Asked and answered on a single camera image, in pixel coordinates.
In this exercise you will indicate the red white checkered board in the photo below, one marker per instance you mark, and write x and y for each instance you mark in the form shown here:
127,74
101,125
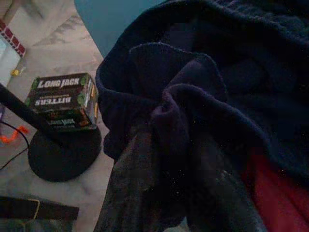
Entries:
17,43

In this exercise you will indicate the small yellow toy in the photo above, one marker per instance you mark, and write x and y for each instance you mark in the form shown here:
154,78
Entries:
15,73

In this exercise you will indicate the dark navy garment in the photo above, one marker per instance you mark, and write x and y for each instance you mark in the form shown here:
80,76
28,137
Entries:
205,108

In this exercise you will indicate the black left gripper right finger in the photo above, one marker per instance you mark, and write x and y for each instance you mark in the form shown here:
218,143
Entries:
222,207

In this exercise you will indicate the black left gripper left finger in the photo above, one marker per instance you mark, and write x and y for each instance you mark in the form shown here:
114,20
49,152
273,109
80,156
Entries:
132,193

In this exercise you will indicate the black flat panel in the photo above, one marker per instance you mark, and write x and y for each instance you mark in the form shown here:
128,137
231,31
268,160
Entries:
55,212

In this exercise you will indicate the Long Jack Bitters box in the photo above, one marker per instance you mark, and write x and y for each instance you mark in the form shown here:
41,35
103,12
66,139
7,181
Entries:
60,101

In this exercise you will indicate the black round-base stand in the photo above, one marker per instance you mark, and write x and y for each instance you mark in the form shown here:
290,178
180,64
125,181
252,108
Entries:
62,159

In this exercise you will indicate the red garment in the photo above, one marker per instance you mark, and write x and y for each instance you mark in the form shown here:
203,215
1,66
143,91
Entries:
280,203

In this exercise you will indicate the orange plastic toy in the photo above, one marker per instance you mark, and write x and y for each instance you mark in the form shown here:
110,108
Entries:
12,139

